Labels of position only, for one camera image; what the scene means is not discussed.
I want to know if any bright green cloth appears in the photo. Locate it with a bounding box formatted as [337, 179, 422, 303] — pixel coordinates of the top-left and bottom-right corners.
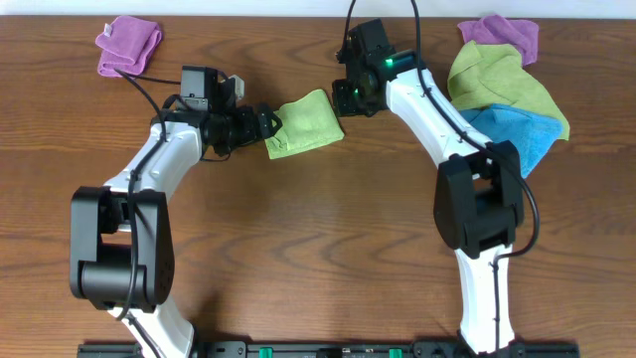
[265, 89, 345, 160]

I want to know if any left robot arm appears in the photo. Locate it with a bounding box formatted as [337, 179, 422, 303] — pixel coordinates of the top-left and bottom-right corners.
[70, 66, 282, 358]

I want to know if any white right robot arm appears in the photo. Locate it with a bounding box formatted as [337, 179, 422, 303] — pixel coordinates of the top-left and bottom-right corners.
[332, 19, 524, 357]

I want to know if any folded purple cloth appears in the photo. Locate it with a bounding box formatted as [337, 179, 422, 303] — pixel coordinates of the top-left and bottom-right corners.
[95, 15, 163, 78]

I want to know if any olive green crumpled cloth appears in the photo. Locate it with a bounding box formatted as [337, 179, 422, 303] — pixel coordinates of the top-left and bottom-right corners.
[447, 41, 570, 140]

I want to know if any crumpled purple cloth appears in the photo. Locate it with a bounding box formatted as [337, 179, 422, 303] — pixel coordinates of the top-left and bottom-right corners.
[457, 15, 540, 66]

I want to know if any blue cloth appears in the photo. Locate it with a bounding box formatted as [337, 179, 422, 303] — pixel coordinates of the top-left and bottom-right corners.
[460, 104, 562, 179]

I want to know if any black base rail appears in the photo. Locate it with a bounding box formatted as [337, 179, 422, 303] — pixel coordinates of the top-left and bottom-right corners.
[77, 339, 581, 358]

